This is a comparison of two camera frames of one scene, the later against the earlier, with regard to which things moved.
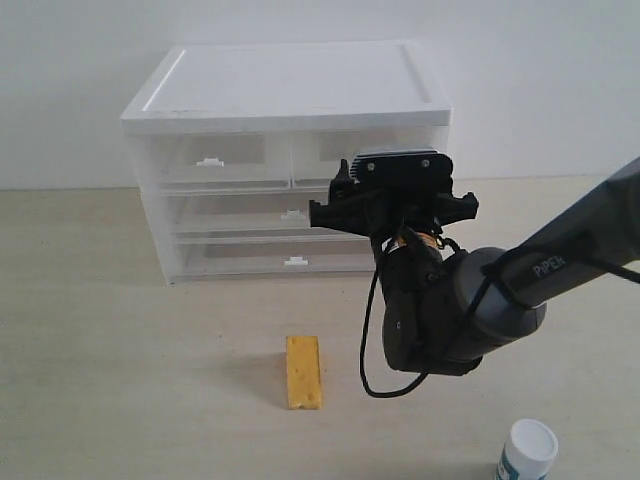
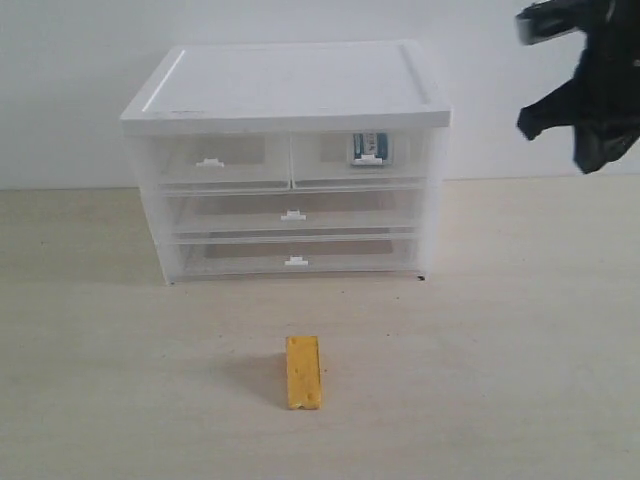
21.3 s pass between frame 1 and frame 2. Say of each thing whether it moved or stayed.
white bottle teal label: moved
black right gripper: moved
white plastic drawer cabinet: stayed
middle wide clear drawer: stayed
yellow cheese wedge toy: stayed
